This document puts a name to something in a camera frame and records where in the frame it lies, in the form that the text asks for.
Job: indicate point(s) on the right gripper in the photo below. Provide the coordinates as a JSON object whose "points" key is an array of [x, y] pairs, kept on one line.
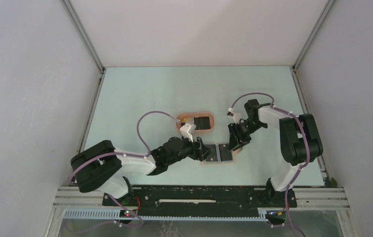
{"points": [[236, 135]]}

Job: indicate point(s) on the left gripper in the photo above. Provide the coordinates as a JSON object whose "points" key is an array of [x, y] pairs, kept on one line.
{"points": [[197, 153]]}

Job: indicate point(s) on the black card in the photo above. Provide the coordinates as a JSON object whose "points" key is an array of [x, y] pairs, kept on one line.
{"points": [[225, 154], [212, 157]]}

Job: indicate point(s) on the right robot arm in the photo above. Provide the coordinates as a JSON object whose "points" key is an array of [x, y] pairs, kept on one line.
{"points": [[300, 142]]}

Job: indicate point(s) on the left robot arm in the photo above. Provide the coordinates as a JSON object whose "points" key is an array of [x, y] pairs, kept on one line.
{"points": [[103, 167]]}

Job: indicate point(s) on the pink plastic tray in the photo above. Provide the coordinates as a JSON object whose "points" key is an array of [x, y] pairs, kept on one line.
{"points": [[204, 121]]}

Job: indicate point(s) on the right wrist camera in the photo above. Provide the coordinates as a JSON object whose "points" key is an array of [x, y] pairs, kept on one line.
{"points": [[237, 117]]}

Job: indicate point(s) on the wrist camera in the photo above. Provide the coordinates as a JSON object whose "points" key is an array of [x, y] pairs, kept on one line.
{"points": [[237, 117], [187, 130]]}

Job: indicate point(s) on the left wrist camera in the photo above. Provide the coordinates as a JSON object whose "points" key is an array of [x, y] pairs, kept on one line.
{"points": [[187, 130]]}

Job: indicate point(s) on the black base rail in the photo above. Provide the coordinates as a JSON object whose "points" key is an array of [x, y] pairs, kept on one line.
{"points": [[206, 201]]}

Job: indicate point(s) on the white cable duct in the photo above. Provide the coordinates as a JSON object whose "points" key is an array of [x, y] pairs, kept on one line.
{"points": [[114, 214]]}

